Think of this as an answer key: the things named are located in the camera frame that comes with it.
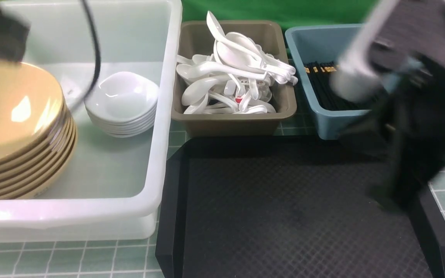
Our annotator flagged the pile of white spoons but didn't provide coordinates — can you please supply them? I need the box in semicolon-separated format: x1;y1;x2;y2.
175;11;298;115

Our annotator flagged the bundle of black chopsticks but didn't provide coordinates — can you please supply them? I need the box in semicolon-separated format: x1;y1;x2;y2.
304;61;379;111

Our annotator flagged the large white plastic tub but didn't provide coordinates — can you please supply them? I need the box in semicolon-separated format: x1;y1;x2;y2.
0;0;183;242

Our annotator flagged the black serving tray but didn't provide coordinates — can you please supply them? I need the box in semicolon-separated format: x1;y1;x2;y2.
155;136;445;278

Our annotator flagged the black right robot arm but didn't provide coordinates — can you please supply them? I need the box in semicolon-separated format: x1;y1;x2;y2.
330;0;445;212

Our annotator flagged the green backdrop cloth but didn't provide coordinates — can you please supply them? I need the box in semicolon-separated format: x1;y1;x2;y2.
182;0;377;30

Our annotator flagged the black left camera cable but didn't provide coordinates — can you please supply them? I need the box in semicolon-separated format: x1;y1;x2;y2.
68;0;102;112

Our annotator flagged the blue plastic chopstick bin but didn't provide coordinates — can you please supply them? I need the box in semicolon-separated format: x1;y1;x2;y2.
285;24;388;140

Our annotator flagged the stack of white dishes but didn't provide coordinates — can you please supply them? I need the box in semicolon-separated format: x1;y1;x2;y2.
84;71;160;138

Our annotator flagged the stack of yellow bowls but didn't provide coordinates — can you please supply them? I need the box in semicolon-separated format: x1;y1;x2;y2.
0;61;78;200

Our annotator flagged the brown plastic spoon bin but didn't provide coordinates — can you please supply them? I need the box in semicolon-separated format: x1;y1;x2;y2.
171;20;297;138

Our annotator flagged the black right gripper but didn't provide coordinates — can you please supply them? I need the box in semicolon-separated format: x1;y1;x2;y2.
342;73;445;211

